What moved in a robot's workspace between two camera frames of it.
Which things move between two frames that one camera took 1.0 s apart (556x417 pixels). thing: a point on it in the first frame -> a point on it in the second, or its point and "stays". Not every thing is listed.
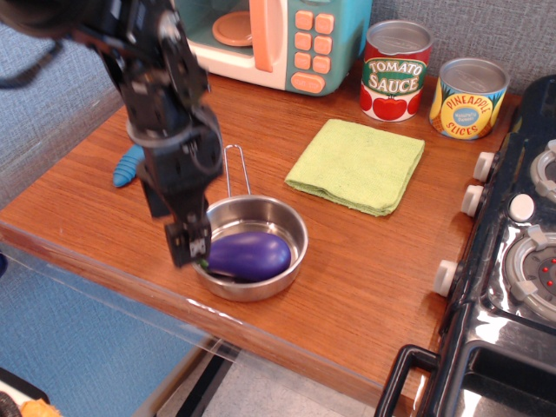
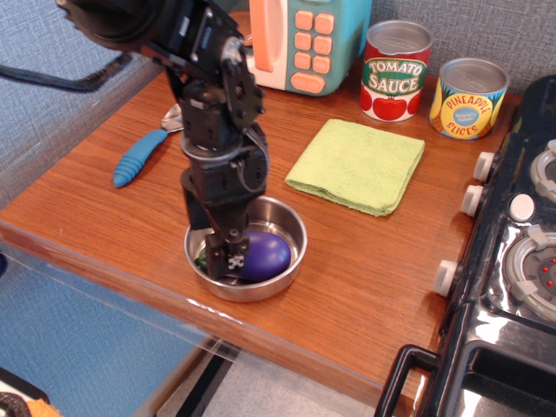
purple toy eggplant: (252, 255) stays
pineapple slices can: (468, 97) stays
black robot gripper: (183, 158) -> (229, 166)
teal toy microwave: (297, 46) stays
